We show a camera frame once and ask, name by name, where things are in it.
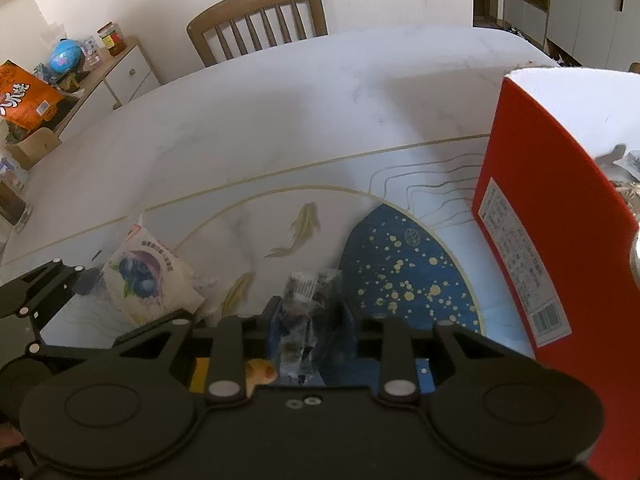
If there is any white blueberry print packet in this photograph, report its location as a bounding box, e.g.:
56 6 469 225
102 212 206 326

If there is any blue globe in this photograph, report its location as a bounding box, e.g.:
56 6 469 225
47 39 83 73

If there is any clear plastic jar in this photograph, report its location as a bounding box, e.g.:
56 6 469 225
80 35 103 68

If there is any grey shoe cabinet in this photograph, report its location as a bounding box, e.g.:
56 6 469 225
502 0 640 71

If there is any orange snack piece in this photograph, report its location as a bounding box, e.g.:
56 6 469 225
244 358 278 392

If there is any white wooden sideboard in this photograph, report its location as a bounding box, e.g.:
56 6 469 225
50 37 162 136

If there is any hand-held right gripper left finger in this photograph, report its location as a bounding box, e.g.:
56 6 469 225
112 297 282 406

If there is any red lidded jar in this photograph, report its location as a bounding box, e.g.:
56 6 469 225
97 22 126 57

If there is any dark clear snack wrapper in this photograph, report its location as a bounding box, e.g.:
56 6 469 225
277 269 346 386

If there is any tan cardboard box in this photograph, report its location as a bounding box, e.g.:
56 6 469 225
7 127 63 170

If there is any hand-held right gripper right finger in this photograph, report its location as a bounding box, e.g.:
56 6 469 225
340 302 521 405

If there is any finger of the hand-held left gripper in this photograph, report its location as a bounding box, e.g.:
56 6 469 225
29 341 121 366
0 258 86 333

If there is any yellow packet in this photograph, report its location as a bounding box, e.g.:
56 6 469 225
190 358 211 393

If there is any fish print table mat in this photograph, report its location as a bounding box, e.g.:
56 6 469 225
0 132 493 396

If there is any orange snack bag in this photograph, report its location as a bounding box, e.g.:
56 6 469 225
0 60 66 128

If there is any red cardboard box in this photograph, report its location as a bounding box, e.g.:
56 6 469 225
472 67 640 480

